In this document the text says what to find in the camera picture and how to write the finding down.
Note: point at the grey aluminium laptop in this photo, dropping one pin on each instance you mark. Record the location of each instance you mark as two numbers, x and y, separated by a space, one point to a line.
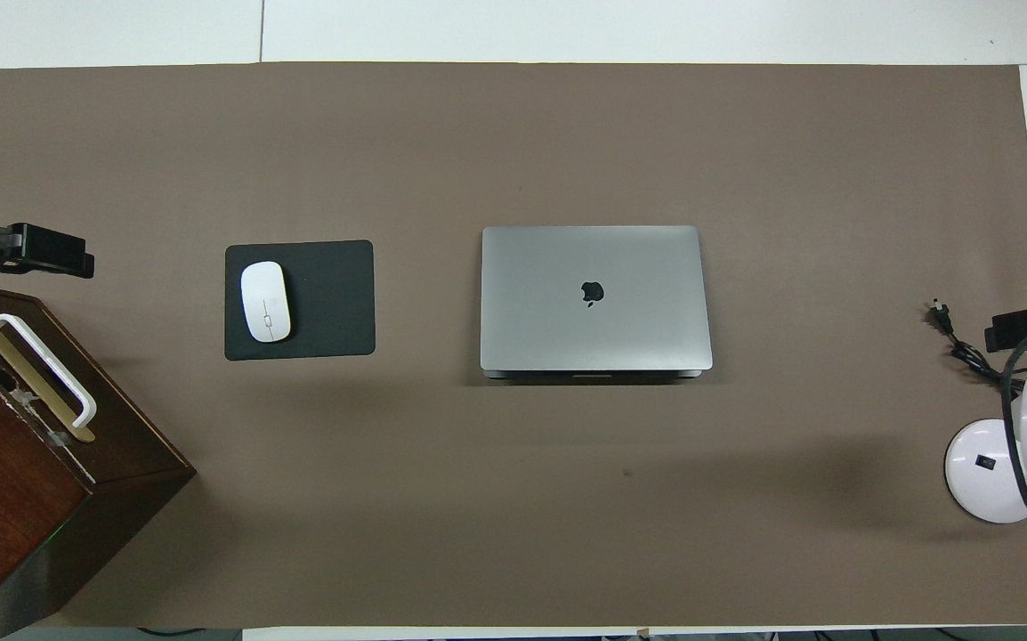
531 303

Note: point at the white desk lamp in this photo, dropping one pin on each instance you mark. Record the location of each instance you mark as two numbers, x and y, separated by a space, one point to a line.
976 490

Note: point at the white computer mouse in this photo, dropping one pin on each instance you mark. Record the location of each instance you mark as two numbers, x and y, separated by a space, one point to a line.
264 303

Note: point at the dark wooden box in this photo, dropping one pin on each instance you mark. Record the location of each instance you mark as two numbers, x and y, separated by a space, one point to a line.
6 499

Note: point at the black mouse pad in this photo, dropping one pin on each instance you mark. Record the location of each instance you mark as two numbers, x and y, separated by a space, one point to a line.
335 303

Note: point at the brown table mat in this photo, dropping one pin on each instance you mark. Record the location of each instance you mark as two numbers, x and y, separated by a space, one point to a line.
389 516

